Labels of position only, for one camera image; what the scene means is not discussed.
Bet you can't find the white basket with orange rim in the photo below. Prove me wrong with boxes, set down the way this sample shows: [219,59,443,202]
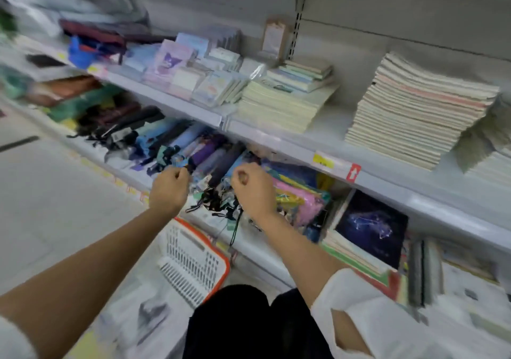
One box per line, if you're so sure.
[157,217,232,310]

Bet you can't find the purple cartoon notebook pack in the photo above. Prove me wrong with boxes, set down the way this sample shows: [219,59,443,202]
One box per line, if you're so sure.
[143,39,197,88]

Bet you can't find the wide stack of cream notebooks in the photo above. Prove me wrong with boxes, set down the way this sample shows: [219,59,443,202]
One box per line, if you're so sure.
[235,78,341,134]

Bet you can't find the brown-backed hanging notepad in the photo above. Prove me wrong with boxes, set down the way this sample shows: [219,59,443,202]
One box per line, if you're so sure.
[261,19,289,58]

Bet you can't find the row of upright books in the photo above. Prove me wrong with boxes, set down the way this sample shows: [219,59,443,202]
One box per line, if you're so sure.
[407,236,511,333]

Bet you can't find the yellow price label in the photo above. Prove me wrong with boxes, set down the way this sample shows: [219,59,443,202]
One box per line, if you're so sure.
[312,153,335,170]

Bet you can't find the white left shirt sleeve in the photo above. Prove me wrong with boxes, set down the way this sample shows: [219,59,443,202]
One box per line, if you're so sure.
[0,316,37,359]

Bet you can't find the white metal shelf board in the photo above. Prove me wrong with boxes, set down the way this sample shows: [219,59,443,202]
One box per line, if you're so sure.
[16,35,511,251]

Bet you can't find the blue pencil case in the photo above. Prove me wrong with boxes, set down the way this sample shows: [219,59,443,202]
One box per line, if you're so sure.
[67,36,101,70]

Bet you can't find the stack of colourful-edged notebooks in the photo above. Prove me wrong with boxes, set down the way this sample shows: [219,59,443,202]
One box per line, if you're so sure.
[320,227,409,304]

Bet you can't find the slumped stack of grey notebooks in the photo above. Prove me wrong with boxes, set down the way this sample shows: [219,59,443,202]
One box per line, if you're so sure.
[454,94,511,189]

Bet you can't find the black trousers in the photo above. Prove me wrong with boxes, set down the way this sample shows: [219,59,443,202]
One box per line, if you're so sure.
[183,284,335,359]

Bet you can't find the pile of brown and green pouches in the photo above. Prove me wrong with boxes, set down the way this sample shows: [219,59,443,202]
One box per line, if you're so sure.
[26,75,125,123]

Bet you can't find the slotted shelf upright rail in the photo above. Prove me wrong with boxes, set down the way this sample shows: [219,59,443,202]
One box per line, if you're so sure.
[287,0,310,62]

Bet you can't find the white printed package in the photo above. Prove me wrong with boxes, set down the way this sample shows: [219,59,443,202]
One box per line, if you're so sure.
[95,281,191,359]

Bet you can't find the white shirt sleeve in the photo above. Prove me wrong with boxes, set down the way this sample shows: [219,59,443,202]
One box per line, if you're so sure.
[311,268,452,359]
[0,316,37,359]

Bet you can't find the person's left hand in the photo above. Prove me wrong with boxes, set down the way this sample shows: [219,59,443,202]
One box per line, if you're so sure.
[149,166,191,217]

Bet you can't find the row of folded umbrellas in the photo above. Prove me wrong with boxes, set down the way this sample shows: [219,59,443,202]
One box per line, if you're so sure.
[67,105,261,220]

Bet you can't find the dark blue constellation notebook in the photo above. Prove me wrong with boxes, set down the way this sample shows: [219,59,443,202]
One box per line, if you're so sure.
[335,189,409,270]

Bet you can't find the group of pastel notepad packs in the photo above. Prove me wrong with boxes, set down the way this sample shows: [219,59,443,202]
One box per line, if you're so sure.
[120,26,265,108]

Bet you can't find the small stack of pastel notebooks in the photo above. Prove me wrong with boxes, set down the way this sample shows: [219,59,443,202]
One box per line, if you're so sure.
[265,57,335,93]

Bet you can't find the white right shirt sleeve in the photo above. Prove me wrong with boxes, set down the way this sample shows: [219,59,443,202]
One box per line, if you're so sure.
[311,268,452,359]

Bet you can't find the dark red pencil case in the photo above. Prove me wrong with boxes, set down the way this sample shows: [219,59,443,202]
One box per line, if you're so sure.
[59,19,129,47]

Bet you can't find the person's left forearm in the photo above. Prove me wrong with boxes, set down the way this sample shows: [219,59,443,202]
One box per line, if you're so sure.
[0,207,181,359]

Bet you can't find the person's right hand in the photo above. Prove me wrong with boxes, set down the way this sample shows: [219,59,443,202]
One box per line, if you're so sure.
[231,162,278,222]

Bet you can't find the person's right forearm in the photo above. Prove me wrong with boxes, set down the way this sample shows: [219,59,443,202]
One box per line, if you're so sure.
[249,210,373,357]

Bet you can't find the tall stack of soft notebooks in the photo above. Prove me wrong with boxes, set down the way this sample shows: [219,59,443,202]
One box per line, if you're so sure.
[345,52,500,171]

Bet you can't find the pile of pastel plastic folders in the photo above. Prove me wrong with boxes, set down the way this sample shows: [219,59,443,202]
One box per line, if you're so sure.
[261,159,333,228]

